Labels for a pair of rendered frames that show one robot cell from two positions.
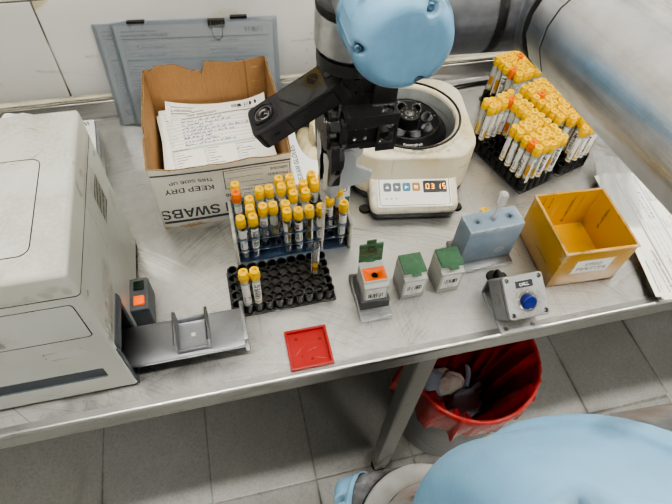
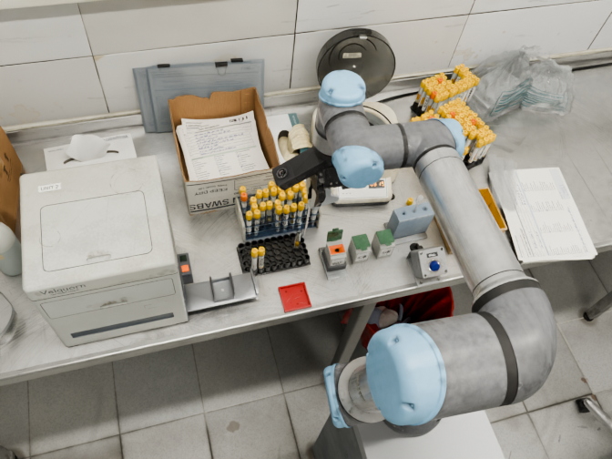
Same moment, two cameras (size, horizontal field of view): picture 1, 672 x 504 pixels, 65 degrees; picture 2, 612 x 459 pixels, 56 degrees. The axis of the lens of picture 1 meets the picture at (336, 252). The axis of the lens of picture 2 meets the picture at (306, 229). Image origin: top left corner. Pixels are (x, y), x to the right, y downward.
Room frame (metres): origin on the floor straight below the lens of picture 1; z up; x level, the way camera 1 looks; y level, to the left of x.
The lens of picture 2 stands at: (-0.22, 0.11, 2.16)
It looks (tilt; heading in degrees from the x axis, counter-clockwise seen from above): 58 degrees down; 353
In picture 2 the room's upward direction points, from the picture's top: 10 degrees clockwise
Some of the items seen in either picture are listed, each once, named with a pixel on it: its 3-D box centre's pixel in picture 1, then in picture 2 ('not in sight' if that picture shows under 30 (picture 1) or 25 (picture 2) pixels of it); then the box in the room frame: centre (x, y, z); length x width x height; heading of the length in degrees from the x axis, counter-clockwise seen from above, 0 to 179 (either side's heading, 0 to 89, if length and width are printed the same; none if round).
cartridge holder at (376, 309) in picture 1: (370, 292); (333, 260); (0.47, -0.06, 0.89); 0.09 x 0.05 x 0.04; 16
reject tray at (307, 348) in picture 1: (308, 347); (294, 297); (0.37, 0.03, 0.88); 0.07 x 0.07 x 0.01; 17
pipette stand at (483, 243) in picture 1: (485, 237); (409, 221); (0.59, -0.26, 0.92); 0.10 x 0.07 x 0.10; 109
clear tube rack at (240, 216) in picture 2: (289, 223); (278, 212); (0.59, 0.09, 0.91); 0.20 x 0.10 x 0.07; 107
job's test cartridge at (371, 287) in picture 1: (372, 283); (334, 254); (0.47, -0.06, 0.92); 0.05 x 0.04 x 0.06; 16
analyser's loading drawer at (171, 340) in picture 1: (177, 336); (213, 290); (0.35, 0.23, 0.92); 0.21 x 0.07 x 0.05; 107
